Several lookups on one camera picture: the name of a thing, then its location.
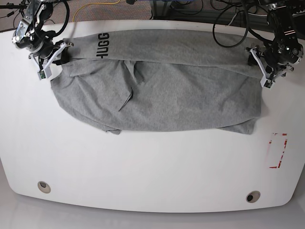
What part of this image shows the left table cable grommet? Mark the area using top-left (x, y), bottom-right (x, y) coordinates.
top-left (38, 181), bottom-right (51, 194)

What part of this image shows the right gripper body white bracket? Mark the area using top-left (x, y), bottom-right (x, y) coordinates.
top-left (29, 42), bottom-right (74, 72)

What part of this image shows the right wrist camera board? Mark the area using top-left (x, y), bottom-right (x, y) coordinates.
top-left (37, 68), bottom-right (52, 80)

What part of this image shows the grey T-shirt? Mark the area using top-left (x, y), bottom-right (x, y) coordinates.
top-left (51, 30), bottom-right (262, 134)

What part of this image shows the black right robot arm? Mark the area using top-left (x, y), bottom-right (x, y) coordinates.
top-left (12, 0), bottom-right (73, 79)

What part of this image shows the yellow floor cable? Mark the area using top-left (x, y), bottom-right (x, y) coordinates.
top-left (72, 0), bottom-right (121, 22)

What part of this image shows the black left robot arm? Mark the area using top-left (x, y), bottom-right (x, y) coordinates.
top-left (221, 0), bottom-right (305, 87)

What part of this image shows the right table cable grommet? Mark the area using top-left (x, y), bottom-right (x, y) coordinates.
top-left (246, 191), bottom-right (261, 203)

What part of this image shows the table cable grommet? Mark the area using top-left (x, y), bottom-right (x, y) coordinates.
top-left (246, 191), bottom-right (261, 203)
top-left (38, 181), bottom-right (51, 194)

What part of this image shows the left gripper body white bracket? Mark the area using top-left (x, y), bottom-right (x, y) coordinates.
top-left (245, 46), bottom-right (294, 81)

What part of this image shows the red tape rectangle marking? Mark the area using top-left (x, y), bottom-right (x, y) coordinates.
top-left (266, 133), bottom-right (288, 169)

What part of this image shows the black tripod stand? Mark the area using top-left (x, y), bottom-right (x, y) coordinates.
top-left (0, 0), bottom-right (30, 30)

